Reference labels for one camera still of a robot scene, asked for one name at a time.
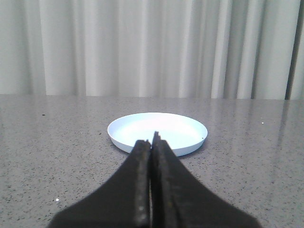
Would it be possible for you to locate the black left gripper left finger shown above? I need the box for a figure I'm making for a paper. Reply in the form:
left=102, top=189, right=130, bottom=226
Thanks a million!
left=48, top=140, right=151, bottom=228

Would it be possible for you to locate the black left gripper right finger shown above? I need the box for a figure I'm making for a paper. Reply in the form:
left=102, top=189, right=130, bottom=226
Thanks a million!
left=151, top=132, right=261, bottom=228

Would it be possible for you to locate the white round plate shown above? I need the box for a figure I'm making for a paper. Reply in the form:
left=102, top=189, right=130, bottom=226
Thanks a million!
left=107, top=113, right=208, bottom=157

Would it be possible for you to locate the white pleated curtain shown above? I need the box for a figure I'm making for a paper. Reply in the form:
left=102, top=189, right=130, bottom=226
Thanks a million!
left=0, top=0, right=304, bottom=100

